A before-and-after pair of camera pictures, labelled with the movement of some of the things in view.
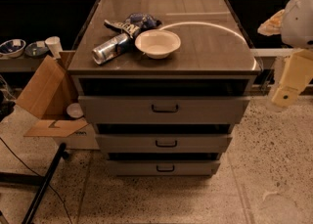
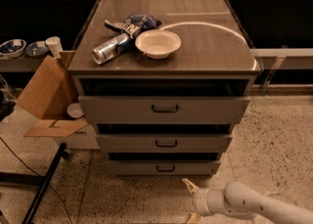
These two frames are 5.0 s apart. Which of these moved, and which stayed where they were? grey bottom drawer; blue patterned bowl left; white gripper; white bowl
Moved: white gripper
Stayed: grey bottom drawer; white bowl; blue patterned bowl left
